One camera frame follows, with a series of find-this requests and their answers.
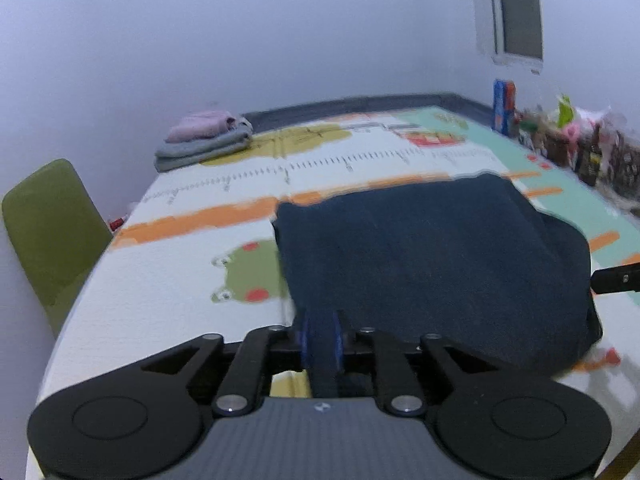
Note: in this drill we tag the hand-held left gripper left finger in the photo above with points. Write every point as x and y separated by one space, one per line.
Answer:
302 335

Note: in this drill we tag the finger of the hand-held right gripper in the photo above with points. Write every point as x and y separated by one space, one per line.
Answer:
617 280

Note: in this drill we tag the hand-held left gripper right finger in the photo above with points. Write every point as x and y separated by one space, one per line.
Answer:
339 337

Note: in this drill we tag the dark blue jeans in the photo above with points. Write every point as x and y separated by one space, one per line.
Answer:
440 260

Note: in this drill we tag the dark glass bottle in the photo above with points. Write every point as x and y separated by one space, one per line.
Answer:
590 160

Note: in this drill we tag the cartoon print play mat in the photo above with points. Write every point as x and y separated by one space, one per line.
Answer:
200 230

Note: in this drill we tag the pink pig toy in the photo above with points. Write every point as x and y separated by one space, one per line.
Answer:
571 132

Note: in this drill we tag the grey folded garment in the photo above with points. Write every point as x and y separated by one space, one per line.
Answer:
200 150

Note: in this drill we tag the grey fabric fence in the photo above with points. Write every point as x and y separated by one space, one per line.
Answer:
360 107

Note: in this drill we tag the pink folded garment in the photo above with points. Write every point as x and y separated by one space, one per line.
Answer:
202 125

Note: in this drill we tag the green chair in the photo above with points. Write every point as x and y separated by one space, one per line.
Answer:
52 240

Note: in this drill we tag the window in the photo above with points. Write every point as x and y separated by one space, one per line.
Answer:
515 10

